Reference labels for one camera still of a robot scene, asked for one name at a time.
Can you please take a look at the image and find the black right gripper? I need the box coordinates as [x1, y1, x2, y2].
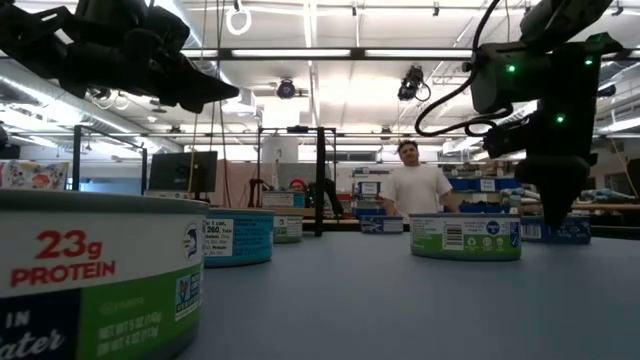
[483, 110, 599, 228]

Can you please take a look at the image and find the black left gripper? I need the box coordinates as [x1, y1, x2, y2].
[54, 29, 241, 114]

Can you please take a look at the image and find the dark blue label tuna can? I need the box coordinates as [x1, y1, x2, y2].
[359, 214, 405, 235]
[519, 214, 592, 246]

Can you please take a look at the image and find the green label tuna can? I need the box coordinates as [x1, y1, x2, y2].
[272, 214, 304, 245]
[409, 213, 523, 263]
[0, 188, 210, 360]

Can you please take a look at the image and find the blue storage bins shelf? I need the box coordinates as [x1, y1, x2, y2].
[447, 174, 524, 215]

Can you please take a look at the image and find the wooden background table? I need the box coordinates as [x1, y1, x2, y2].
[572, 201, 640, 212]

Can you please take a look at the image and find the black monitor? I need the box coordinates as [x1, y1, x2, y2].
[148, 150, 220, 200]

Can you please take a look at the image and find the floral print box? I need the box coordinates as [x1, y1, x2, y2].
[0, 159, 71, 192]

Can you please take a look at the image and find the blue table mat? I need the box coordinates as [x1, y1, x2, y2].
[172, 230, 640, 360]

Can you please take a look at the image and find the white hanging ring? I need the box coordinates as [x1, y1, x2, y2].
[225, 5, 253, 37]

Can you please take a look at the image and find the round black ceiling camera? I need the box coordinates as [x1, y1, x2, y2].
[275, 78, 299, 100]

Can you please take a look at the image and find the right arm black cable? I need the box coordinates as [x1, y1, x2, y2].
[413, 0, 516, 139]

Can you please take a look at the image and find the wooden shelf black metal frame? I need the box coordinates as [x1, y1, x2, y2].
[72, 123, 337, 238]

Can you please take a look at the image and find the black hanging camera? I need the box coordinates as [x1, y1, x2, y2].
[397, 64, 432, 103]

